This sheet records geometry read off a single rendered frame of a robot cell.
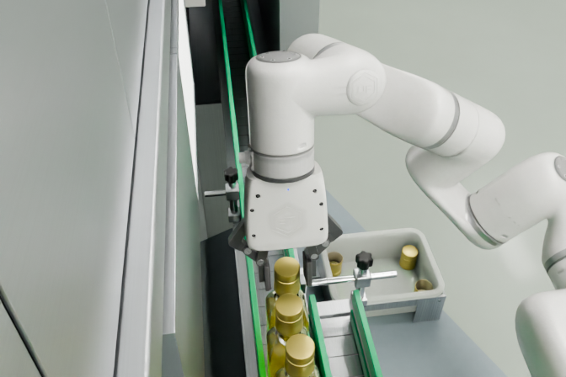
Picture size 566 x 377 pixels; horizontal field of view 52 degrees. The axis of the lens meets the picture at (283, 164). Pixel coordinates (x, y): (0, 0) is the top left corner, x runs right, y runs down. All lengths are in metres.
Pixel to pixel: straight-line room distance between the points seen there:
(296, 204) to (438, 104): 0.22
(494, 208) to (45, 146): 0.68
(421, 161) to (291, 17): 0.87
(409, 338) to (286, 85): 0.72
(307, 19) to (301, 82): 1.03
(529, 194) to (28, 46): 0.70
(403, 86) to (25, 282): 0.60
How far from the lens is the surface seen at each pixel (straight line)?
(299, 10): 1.63
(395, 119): 0.78
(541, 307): 0.81
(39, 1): 0.33
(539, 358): 0.81
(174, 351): 0.56
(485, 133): 0.83
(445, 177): 0.86
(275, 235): 0.71
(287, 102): 0.63
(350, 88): 0.64
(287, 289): 0.78
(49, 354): 0.29
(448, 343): 1.23
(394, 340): 1.21
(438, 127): 0.76
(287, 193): 0.68
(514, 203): 0.87
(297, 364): 0.70
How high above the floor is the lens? 1.76
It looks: 41 degrees down
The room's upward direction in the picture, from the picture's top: straight up
